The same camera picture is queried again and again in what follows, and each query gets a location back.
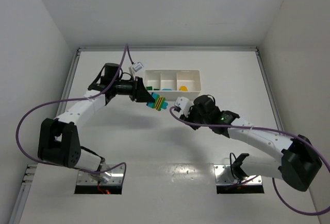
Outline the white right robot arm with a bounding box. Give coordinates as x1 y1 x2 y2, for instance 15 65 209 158
174 95 322 192

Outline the metal base plate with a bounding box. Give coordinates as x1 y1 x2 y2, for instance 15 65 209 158
213 164 262 186
76 162 126 186

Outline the white divided container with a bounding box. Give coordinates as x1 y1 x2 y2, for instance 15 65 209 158
143 70 202 101

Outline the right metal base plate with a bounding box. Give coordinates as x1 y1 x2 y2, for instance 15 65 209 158
213 164 262 186

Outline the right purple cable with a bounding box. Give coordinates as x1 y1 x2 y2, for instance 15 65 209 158
169 107 330 216

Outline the purple cable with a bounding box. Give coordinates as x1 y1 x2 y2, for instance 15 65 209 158
15 43 136 181
169 107 330 216

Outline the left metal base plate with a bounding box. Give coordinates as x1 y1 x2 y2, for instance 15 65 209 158
76 162 126 186

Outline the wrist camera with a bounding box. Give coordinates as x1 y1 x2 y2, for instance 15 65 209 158
174 96 193 116
129 62 143 75

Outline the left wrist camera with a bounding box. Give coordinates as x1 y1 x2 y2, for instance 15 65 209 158
129 62 143 75

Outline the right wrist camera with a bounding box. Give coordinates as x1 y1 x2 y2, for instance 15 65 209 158
174 96 193 116

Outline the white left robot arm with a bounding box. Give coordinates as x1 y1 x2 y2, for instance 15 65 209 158
37 63 155 173

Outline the bee lego stack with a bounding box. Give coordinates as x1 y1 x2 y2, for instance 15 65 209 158
146 92 168 111

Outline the yellow curved lego brick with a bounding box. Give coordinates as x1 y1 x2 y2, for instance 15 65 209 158
179 85 188 92

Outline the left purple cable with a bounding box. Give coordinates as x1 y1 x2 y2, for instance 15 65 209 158
15 43 136 181

